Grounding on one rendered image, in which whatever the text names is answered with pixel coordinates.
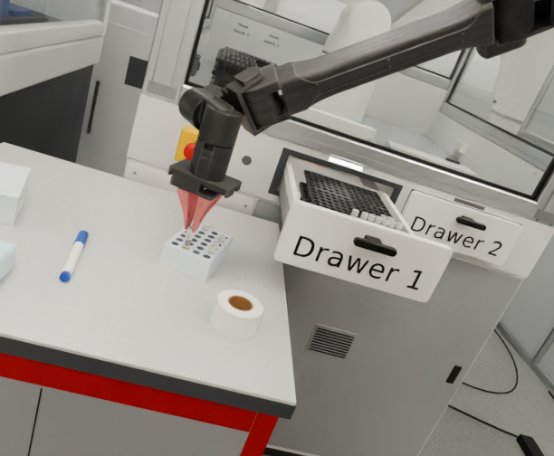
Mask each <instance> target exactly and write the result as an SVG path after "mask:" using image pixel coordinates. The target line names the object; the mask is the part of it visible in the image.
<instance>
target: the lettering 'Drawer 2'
mask: <svg viewBox="0 0 554 456"><path fill-rule="evenodd" d="M417 218H418V219H421V220H423V221H424V224H423V226H422V228H421V229H419V230H415V229H413V227H414V225H415V223H416V220H417ZM424 228H425V219H423V218H421V217H418V216H416V217H415V220H414V222H413V224H412V226H411V230H412V231H415V232H420V231H422V230H423V229H424ZM438 229H442V230H443V231H444V232H443V233H442V232H435V234H434V237H435V238H440V239H441V240H442V238H443V236H444V233H445V229H444V228H442V227H438ZM437 233H442V235H441V236H440V237H436V234H437ZM457 234H458V233H455V234H454V235H453V236H452V237H451V238H450V236H451V231H450V232H449V235H448V240H447V241H448V242H450V241H451V240H452V239H453V237H454V236H455V238H454V243H457V242H458V241H459V240H460V239H461V237H462V236H463V234H462V235H461V236H460V237H459V238H458V239H457V240H456V237H457ZM467 238H471V239H472V241H471V242H469V241H466V239H467ZM464 242H469V243H473V237H471V236H468V237H466V238H464V240H463V246H464V247H466V248H470V247H471V246H466V245H465V244H464ZM494 243H496V242H494ZM497 243H498V244H499V245H500V246H499V247H498V248H497V249H495V250H492V251H490V252H488V254H490V255H494V256H496V255H497V254H493V253H491V252H495V251H497V250H499V249H500V248H501V242H497Z"/></svg>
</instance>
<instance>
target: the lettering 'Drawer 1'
mask: <svg viewBox="0 0 554 456"><path fill-rule="evenodd" d="M301 239H305V240H308V241H309V242H310V243H311V248H310V251H309V252H308V253H307V254H299V253H296V252H297V251H298V248H299V246H300V243H301ZM314 246H315V244H314V241H313V240H312V239H310V238H307V237H304V236H301V235H300V238H299V240H298V242H297V244H296V247H295V250H294V252H293V254H294V255H297V256H301V257H307V256H310V255H311V254H312V252H313V250H314ZM322 249H323V247H320V250H319V252H318V255H317V257H316V260H315V261H318V259H319V257H320V254H321V252H323V251H329V250H330V249H328V248H325V249H323V250H322ZM332 253H337V254H339V255H340V258H338V257H330V258H329V259H328V264H329V265H330V266H337V267H338V268H339V266H340V264H341V262H342V259H343V254H342V253H341V252H336V251H333V252H332ZM351 258H352V256H351V255H350V256H349V265H348V271H351V269H352V268H353V267H354V266H355V264H356V263H357V262H358V268H357V273H361V271H362V270H363V269H364V268H365V266H366V265H367V264H368V262H369V261H366V262H365V263H364V264H363V266H362V267H361V268H359V266H360V260H361V259H360V258H357V259H356V261H355V262H354V263H353V264H352V266H351V267H350V264H351ZM331 259H337V260H339V262H338V263H336V264H332V263H330V260H331ZM375 266H381V267H382V271H379V270H376V269H373V268H374V267H375ZM393 269H394V268H391V269H390V271H389V273H388V275H387V277H386V280H385V281H388V279H389V277H390V275H391V273H392V272H393V271H398V272H399V271H400V270H399V269H394V270H393ZM384 270H385V268H384V266H383V265H382V264H380V263H376V264H373V265H372V266H371V267H370V269H369V275H370V276H371V277H372V278H374V279H380V278H381V277H376V276H374V275H372V271H377V272H381V273H384ZM414 272H416V273H418V274H417V276H416V278H415V281H414V283H413V285H412V286H409V285H407V287H408V288H410V289H414V290H418V288H416V287H415V285H416V283H417V281H418V279H419V277H420V275H421V273H422V272H421V271H414Z"/></svg>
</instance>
